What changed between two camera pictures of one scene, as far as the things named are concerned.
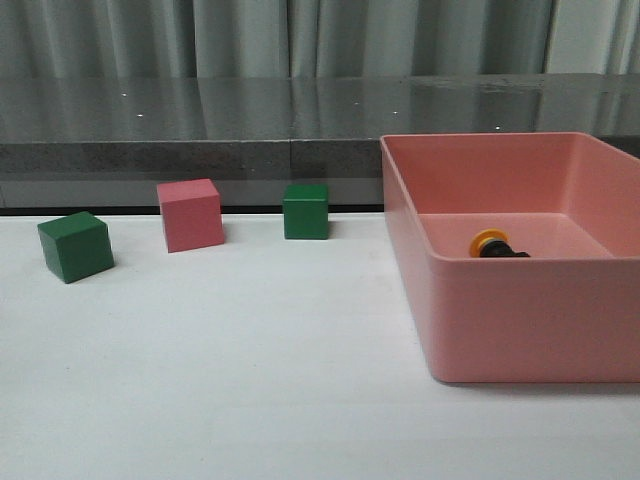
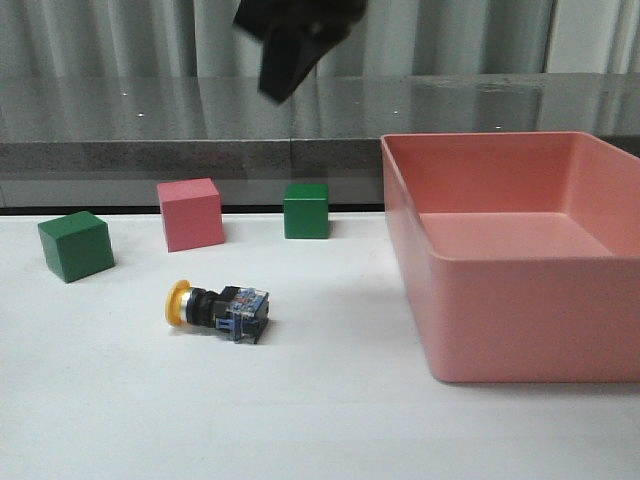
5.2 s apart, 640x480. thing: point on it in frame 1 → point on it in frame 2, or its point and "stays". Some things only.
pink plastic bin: x=569 y=313 stays
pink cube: x=191 y=213 stays
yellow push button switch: x=494 y=243 → x=242 y=311
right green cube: x=306 y=211 stays
